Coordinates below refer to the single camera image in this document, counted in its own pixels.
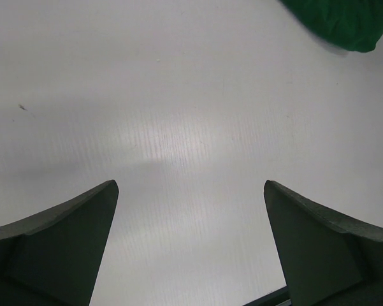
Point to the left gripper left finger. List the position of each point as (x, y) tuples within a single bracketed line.
[(53, 257)]

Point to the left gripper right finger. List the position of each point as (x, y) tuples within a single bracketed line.
[(327, 257)]

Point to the green t shirt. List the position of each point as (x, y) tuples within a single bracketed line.
[(354, 26)]

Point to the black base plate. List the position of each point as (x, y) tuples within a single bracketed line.
[(275, 298)]

